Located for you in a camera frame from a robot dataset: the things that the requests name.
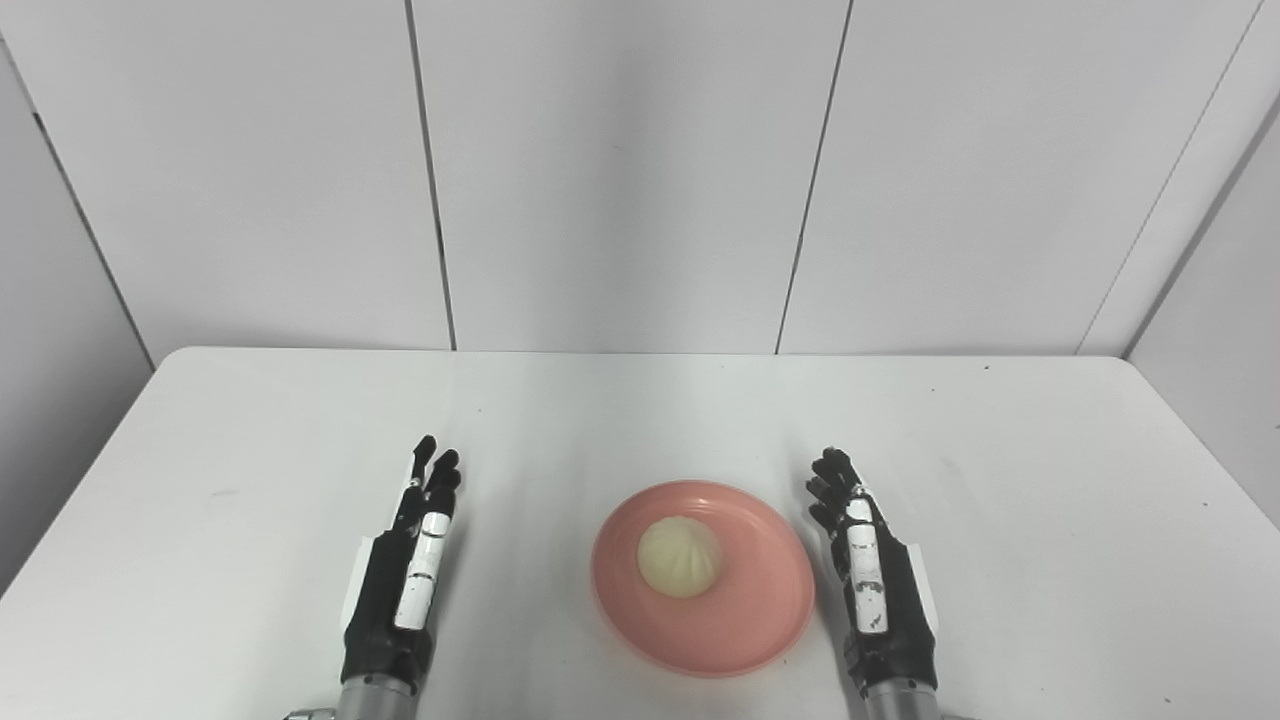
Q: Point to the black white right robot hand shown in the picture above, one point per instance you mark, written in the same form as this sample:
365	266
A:
890	600

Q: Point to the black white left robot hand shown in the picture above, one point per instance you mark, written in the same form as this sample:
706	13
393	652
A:
385	600

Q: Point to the pink round plate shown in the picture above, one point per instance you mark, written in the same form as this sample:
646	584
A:
740	620

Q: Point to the pale yellow steamed bun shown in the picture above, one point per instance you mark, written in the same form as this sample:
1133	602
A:
680	558

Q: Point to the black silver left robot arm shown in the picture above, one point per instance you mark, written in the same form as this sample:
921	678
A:
375	702

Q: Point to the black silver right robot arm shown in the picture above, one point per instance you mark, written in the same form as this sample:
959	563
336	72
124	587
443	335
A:
905	705

